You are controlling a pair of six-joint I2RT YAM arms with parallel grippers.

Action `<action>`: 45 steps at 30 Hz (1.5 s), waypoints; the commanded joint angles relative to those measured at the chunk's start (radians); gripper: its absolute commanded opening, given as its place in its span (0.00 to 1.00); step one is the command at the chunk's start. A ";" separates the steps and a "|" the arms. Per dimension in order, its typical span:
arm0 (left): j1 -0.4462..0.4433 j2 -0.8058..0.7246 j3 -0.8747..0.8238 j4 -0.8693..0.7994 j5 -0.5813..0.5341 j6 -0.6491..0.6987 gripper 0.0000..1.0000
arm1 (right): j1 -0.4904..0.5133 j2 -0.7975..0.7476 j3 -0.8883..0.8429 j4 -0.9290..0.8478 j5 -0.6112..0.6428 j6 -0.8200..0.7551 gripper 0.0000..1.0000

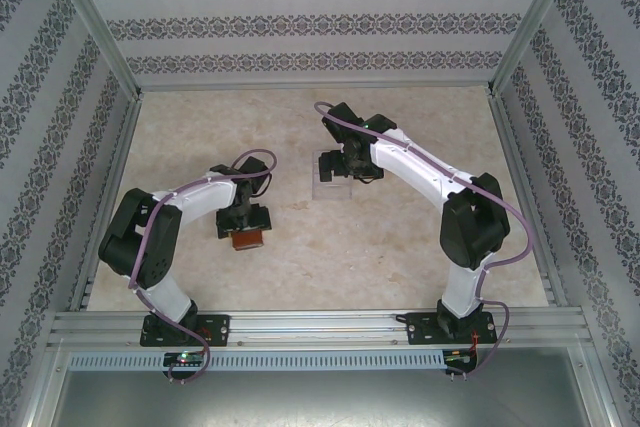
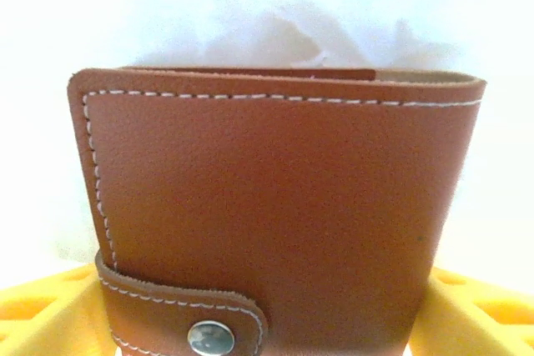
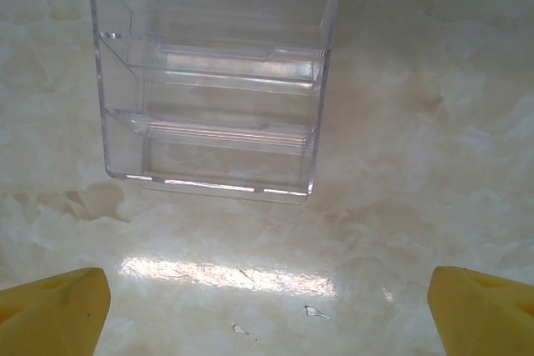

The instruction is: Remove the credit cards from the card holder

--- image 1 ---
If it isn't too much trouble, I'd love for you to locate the brown leather card holder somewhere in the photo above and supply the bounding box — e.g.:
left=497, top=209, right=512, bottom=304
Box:
left=230, top=228, right=267, bottom=252

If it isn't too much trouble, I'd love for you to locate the clear acrylic box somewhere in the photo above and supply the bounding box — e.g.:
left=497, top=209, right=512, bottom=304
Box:
left=310, top=149, right=354, bottom=199

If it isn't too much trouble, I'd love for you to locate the small green circuit board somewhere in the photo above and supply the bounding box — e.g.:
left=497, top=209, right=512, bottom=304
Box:
left=443, top=346, right=480, bottom=381
left=162, top=350, right=207, bottom=379

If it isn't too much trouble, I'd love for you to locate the grey metal panel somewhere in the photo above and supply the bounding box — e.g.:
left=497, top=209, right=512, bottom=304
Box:
left=49, top=369, right=601, bottom=427

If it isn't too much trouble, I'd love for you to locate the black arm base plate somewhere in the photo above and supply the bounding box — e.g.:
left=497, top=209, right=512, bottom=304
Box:
left=139, top=314, right=232, bottom=348
left=405, top=311, right=496, bottom=347

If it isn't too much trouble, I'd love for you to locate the long aluminium mounting rail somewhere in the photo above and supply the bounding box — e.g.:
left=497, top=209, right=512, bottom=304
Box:
left=49, top=310, right=596, bottom=348

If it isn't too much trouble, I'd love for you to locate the aluminium side rail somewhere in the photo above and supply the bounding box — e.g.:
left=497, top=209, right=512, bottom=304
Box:
left=487, top=91, right=570, bottom=309
left=68, top=91, right=146, bottom=313

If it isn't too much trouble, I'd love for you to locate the purple cable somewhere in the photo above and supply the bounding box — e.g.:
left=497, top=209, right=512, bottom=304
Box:
left=130, top=148, right=280, bottom=382
left=313, top=100, right=532, bottom=377

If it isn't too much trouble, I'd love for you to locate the slotted grey cable duct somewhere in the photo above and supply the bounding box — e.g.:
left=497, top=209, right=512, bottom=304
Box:
left=67, top=350, right=446, bottom=371

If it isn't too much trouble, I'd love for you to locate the aluminium frame post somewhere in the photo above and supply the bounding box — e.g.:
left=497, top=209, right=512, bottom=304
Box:
left=485, top=0, right=590, bottom=97
left=47, top=0, right=146, bottom=98

